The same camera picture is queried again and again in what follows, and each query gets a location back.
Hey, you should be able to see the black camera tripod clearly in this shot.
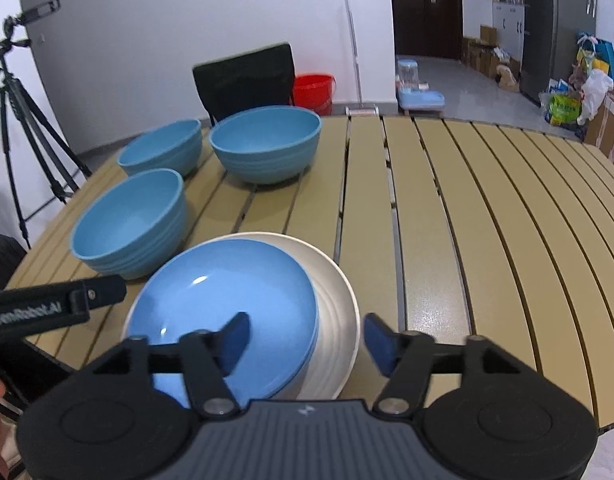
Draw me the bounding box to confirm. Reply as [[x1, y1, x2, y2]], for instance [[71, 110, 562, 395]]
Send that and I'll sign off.
[[0, 15, 92, 251]]

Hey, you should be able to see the blue gift bag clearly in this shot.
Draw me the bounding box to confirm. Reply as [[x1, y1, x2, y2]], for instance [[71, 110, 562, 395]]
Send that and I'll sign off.
[[577, 32, 614, 81]]

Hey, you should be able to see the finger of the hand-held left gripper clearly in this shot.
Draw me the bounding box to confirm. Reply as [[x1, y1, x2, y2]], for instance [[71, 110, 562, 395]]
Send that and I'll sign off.
[[69, 275, 128, 311]]

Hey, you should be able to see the white flat mop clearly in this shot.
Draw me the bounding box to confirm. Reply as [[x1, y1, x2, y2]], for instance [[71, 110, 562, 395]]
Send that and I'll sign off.
[[343, 0, 380, 117]]

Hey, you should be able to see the red plastic bucket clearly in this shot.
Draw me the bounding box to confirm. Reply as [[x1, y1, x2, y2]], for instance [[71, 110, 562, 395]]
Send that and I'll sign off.
[[293, 74, 335, 117]]

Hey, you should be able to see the small blue shallow plate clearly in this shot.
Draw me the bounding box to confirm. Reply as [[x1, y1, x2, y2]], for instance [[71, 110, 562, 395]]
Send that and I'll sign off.
[[267, 290, 320, 401], [127, 239, 318, 401]]

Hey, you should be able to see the dark brown door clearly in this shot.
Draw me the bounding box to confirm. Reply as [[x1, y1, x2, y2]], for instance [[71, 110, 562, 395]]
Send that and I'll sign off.
[[387, 0, 465, 61]]

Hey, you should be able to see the white plastic bag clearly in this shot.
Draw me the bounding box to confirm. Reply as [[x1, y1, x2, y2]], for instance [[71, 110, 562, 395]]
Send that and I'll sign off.
[[579, 70, 614, 121]]

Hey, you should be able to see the open cardboard box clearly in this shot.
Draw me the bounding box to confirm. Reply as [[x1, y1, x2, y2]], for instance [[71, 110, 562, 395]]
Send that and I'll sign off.
[[479, 47, 520, 78], [462, 37, 492, 68]]

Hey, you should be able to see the black suitcase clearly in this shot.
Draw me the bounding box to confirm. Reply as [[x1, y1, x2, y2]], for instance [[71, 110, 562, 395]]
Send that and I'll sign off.
[[0, 233, 28, 286]]

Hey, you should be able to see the white lower cabinet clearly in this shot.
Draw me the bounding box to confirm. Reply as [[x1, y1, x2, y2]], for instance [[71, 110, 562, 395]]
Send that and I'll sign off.
[[491, 2, 530, 66]]

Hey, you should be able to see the grey refrigerator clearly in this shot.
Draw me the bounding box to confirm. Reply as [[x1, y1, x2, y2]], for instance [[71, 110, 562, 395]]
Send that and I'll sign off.
[[519, 0, 598, 106]]

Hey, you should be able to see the black folding chair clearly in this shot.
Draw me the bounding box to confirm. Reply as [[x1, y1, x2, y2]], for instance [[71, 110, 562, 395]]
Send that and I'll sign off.
[[193, 43, 295, 126]]

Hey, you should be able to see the blue pet water dispenser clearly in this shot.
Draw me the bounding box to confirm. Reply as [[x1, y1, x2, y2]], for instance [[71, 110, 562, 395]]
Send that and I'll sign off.
[[396, 56, 446, 113]]

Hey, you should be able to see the large cream plate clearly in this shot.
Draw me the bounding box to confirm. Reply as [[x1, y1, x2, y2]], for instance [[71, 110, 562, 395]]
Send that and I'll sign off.
[[121, 231, 362, 401]]

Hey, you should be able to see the large cardboard box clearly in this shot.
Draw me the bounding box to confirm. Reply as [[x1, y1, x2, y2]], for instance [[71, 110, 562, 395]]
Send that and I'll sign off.
[[584, 91, 614, 161]]

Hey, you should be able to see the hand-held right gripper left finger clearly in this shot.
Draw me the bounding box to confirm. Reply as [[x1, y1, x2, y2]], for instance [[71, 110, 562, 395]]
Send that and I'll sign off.
[[79, 311, 251, 418]]

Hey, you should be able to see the large blue ribbed bowl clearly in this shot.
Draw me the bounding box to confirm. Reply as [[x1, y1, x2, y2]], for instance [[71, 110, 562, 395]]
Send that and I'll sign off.
[[70, 169, 188, 281], [118, 119, 202, 178], [209, 106, 322, 186]]

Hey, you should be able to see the green pet food bag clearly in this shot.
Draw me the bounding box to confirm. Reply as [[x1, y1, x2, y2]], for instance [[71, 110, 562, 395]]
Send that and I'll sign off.
[[544, 91, 582, 127]]

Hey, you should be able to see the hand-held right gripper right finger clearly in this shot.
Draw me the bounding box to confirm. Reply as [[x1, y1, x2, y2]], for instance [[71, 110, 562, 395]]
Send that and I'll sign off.
[[363, 312, 540, 415]]

